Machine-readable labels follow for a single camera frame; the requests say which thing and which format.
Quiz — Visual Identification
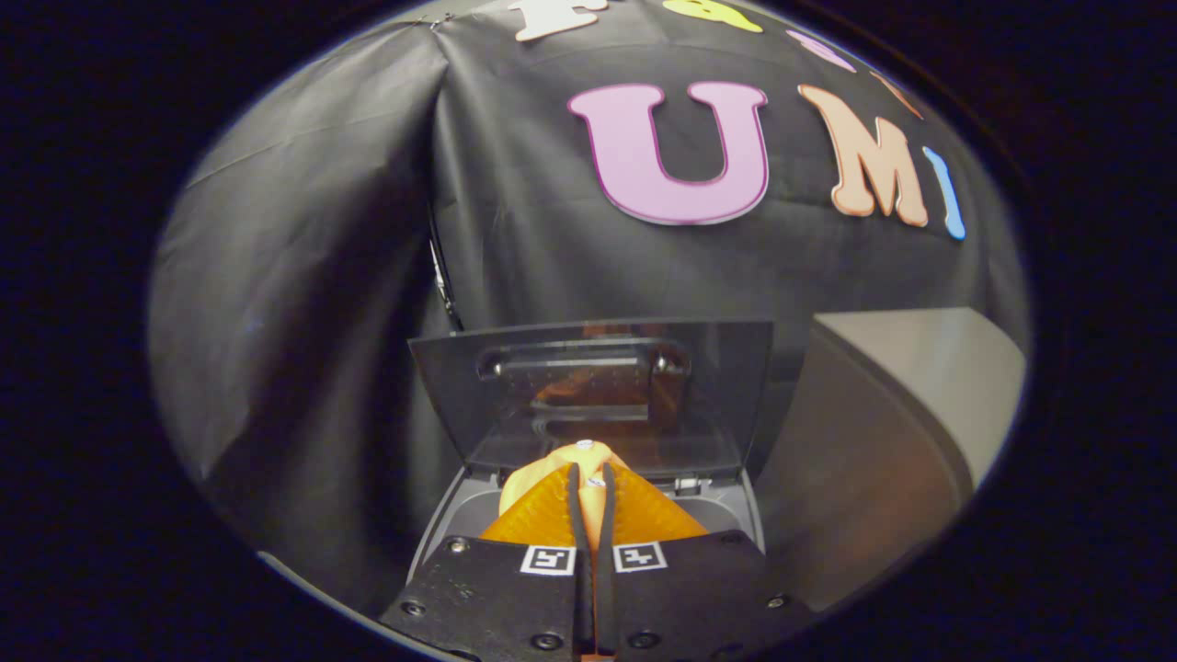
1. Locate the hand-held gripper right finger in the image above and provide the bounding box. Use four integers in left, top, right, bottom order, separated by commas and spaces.
596, 462, 817, 659

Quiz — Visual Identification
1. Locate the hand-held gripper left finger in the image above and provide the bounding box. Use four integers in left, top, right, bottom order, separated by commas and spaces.
380, 462, 594, 661

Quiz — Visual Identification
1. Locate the yellow shirt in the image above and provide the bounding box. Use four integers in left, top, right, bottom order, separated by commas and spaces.
499, 439, 635, 553

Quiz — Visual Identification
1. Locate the beige cabinet with grey top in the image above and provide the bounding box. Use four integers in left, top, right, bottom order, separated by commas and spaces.
754, 308, 1026, 612

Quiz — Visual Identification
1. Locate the black backdrop cloth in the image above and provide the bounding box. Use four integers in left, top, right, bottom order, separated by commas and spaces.
147, 0, 1029, 617

